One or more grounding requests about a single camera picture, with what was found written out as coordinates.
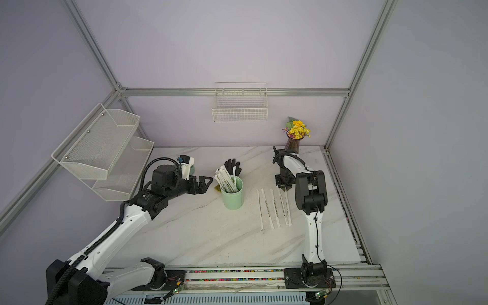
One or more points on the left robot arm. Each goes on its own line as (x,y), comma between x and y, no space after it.
(81,278)

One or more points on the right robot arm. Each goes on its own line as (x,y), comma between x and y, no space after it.
(311,199)

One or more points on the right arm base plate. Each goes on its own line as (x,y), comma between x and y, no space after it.
(296,278)

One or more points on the green storage cup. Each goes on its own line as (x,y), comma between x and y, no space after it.
(234,201)

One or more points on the white wire wall basket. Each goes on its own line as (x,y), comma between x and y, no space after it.
(240,102)

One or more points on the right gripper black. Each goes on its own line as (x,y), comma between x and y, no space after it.
(279,182)

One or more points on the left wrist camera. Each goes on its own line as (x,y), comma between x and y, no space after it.
(185,163)

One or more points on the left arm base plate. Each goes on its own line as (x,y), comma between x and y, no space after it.
(164,281)

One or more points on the purple glass vase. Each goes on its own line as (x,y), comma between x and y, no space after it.
(293,143)

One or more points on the white two-tier mesh shelf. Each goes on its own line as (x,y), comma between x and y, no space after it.
(105,154)

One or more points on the yellow flower bouquet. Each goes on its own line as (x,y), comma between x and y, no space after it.
(296,129)

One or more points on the black yellow work glove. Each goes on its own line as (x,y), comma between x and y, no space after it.
(233,167)

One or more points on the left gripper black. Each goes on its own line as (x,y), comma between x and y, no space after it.
(202,188)

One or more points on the aluminium front rail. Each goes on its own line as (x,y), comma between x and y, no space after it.
(269,279)

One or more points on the bundle of wrapped straws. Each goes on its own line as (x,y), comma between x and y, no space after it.
(226,181)

